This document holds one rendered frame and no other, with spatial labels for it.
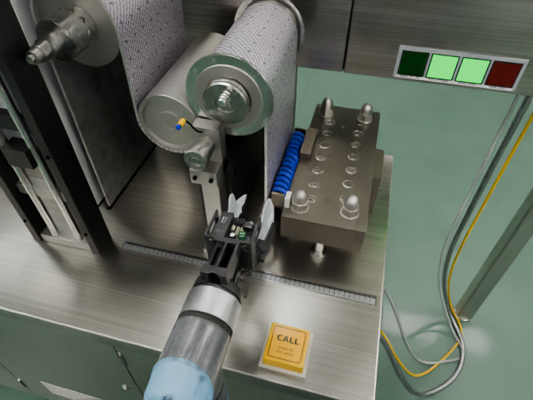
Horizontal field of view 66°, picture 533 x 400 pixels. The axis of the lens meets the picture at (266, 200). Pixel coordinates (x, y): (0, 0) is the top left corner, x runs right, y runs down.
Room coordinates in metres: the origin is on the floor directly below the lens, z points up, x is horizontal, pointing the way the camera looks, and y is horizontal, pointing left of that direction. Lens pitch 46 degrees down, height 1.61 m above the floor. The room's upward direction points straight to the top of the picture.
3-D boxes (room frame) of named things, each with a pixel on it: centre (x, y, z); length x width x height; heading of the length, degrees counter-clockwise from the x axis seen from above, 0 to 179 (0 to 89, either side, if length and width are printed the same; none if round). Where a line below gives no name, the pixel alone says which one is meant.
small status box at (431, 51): (0.80, -0.40, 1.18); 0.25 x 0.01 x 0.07; 75
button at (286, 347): (0.32, -0.04, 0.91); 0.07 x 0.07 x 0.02; 75
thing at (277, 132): (0.68, -0.03, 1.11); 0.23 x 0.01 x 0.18; 165
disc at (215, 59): (0.58, 0.06, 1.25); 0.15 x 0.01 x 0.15; 75
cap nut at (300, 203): (0.54, -0.06, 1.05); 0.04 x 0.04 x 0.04
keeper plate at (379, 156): (0.68, -0.25, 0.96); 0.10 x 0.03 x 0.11; 165
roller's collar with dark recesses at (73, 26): (0.62, 0.31, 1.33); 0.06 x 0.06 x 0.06; 75
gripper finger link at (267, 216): (0.45, 0.00, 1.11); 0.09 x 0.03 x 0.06; 156
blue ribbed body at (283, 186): (0.68, -0.05, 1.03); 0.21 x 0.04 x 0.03; 165
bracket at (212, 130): (0.55, 0.10, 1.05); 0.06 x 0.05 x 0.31; 165
